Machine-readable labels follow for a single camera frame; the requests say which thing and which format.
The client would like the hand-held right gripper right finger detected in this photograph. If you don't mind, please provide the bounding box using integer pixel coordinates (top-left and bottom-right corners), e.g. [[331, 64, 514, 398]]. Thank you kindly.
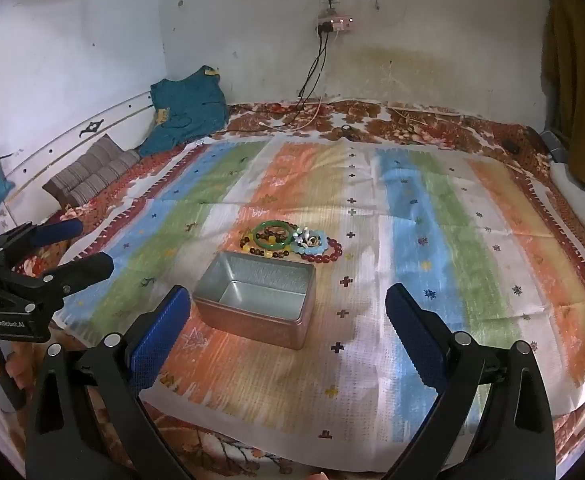
[[385, 282, 558, 480]]

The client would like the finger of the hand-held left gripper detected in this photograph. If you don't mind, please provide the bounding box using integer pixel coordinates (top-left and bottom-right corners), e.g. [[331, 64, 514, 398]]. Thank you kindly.
[[0, 217, 83, 267], [15, 251, 114, 306]]

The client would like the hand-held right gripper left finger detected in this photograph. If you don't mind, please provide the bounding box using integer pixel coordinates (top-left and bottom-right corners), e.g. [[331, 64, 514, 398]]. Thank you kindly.
[[25, 285, 196, 480]]

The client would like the silver metal tin box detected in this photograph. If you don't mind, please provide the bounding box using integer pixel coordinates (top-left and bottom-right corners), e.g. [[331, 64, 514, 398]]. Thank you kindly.
[[192, 251, 317, 351]]

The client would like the dark red bead bracelet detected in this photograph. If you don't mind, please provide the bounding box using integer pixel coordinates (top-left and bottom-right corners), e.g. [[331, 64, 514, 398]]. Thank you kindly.
[[300, 237, 344, 265]]

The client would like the pale stone bracelet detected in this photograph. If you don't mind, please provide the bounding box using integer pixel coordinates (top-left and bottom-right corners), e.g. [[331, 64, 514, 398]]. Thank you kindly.
[[292, 230, 326, 254]]

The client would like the green jade bangle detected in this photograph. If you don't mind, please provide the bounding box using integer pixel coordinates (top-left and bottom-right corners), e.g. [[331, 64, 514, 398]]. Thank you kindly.
[[252, 220, 294, 250]]

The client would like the striped pastel mat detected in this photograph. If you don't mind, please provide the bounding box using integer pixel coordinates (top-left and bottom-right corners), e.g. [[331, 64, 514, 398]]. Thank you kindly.
[[55, 137, 585, 461]]

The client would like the teal garment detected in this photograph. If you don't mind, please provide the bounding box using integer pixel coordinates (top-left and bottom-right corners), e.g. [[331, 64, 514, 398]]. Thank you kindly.
[[137, 65, 230, 158]]

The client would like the white bolster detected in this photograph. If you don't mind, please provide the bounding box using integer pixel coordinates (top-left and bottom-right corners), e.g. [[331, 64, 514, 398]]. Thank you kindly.
[[550, 162, 585, 235]]

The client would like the mustard hanging cloth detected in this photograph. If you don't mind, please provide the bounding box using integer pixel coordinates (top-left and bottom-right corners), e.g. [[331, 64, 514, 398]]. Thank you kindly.
[[543, 0, 585, 186]]

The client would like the pink power strip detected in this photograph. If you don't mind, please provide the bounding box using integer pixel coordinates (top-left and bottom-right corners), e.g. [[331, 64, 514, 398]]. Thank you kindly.
[[315, 16, 356, 34]]

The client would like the white bed rail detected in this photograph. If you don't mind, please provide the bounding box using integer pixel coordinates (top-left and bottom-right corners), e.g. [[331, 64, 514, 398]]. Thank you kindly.
[[0, 89, 154, 223]]

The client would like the amber bead bracelet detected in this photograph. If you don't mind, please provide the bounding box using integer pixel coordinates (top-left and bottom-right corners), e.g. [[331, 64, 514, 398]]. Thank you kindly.
[[239, 232, 289, 260]]

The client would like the black cable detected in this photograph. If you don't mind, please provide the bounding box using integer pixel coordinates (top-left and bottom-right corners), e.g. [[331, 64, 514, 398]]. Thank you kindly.
[[295, 30, 331, 111]]

